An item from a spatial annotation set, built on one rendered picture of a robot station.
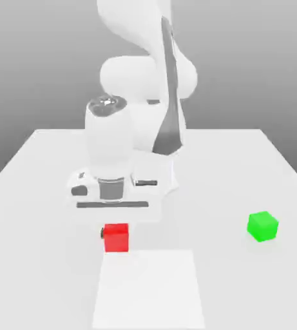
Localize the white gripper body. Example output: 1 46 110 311
72 199 162 224

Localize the small red cube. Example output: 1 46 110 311
103 223 129 253

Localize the small green cube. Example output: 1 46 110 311
246 210 280 243

